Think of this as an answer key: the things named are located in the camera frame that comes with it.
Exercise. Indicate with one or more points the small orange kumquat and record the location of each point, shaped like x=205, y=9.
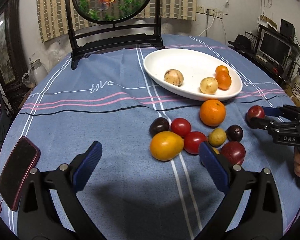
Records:
x=222, y=69

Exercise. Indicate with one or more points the small red plum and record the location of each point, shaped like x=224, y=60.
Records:
x=255, y=112

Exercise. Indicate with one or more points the labelled white container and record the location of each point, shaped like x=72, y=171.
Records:
x=296, y=90

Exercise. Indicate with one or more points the computer monitor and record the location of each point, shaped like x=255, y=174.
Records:
x=273, y=46

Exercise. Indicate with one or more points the blue plaid tablecloth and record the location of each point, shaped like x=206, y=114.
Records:
x=110, y=120

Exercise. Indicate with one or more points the dark red apple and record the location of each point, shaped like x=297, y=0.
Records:
x=233, y=152

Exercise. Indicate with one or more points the round goldfish screen black stand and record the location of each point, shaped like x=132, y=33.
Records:
x=112, y=0

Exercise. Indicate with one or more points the white thermos jug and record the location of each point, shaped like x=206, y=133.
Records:
x=38, y=71

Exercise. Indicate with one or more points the dark purple plum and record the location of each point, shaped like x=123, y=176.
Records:
x=235, y=133
x=159, y=126

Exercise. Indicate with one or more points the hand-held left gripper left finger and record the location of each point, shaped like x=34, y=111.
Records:
x=89, y=163

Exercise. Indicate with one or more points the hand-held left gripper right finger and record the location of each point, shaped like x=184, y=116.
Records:
x=212, y=165

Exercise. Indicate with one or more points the dark wooden framed painting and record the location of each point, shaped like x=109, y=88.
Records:
x=1, y=45

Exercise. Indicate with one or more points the speckled potato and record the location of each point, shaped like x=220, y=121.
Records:
x=174, y=78

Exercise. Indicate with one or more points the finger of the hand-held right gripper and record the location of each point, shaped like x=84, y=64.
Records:
x=271, y=111
x=261, y=124

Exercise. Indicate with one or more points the smartphone in red case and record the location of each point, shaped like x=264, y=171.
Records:
x=17, y=172

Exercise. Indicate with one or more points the white oval plate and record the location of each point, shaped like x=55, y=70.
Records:
x=195, y=62

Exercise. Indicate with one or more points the yellow orange mango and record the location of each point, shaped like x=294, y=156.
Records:
x=165, y=145

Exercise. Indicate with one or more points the white wall socket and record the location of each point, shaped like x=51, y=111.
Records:
x=201, y=9

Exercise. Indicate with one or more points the pale yellow round fruit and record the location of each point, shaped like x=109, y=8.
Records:
x=208, y=85

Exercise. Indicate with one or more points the black media desk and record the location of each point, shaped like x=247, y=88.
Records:
x=267, y=65

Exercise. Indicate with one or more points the black speaker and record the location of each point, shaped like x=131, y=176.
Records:
x=287, y=28

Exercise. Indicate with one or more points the black hat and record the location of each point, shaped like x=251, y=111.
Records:
x=241, y=43

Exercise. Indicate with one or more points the red tomato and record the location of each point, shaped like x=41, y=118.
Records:
x=193, y=142
x=180, y=127

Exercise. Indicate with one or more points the beige checked curtain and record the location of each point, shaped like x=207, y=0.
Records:
x=55, y=12

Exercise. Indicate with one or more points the large orange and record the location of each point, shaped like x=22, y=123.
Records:
x=212, y=113

